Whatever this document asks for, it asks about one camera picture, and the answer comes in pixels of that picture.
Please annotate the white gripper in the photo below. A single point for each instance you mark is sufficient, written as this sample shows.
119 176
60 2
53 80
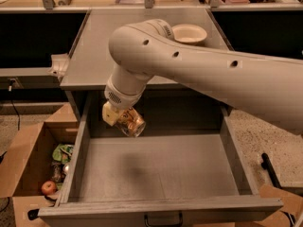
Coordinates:
122 98

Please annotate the orange soda can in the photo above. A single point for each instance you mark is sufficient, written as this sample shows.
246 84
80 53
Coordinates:
131 123

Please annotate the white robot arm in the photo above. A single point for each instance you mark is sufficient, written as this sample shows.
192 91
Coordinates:
270 88

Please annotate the open grey top drawer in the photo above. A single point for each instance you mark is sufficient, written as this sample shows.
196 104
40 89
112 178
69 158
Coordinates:
186 160

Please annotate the grey cabinet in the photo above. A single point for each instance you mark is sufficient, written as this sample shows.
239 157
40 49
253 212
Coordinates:
91 64

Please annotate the green snack bag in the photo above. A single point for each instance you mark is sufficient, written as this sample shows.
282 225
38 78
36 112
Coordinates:
63 153

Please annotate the red apple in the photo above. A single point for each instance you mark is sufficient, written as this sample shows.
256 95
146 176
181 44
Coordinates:
49 188

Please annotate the brown cardboard box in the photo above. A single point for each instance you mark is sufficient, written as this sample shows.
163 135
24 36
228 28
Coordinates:
27 163

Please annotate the white paper bowl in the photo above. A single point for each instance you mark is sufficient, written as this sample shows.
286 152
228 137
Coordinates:
189 34

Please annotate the black bar on floor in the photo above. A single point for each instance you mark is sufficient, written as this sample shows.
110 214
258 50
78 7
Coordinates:
267 165

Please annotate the brown cardboard piece right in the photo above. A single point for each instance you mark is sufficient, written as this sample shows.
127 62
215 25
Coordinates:
289 215

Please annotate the white plastic bracket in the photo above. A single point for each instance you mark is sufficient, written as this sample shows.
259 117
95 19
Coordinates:
59 65

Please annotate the black drawer handle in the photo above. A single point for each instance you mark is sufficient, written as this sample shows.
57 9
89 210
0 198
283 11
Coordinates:
163 220

